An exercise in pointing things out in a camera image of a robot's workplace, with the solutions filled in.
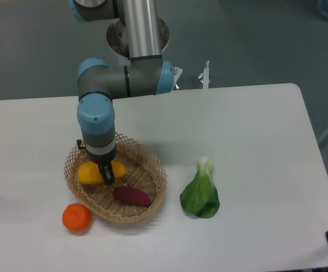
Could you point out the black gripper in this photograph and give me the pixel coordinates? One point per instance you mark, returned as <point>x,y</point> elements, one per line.
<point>101,156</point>

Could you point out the yellow mango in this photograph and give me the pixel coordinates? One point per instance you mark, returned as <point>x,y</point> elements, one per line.
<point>88,173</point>

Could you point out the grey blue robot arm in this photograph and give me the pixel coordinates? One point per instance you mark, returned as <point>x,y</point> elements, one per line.
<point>98,85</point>

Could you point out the woven wicker basket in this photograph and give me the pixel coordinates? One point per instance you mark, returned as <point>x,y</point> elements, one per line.
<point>144,171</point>

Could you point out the purple sweet potato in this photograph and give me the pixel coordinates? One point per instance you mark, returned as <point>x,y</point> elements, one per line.
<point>131,195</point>

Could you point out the orange tangerine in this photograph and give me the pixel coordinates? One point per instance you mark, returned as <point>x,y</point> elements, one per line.
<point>76,217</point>

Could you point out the green bok choy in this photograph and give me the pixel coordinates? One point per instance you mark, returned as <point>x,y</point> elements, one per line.
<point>200,196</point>

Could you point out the white bracket with bolt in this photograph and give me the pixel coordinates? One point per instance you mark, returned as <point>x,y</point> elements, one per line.
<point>204,78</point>

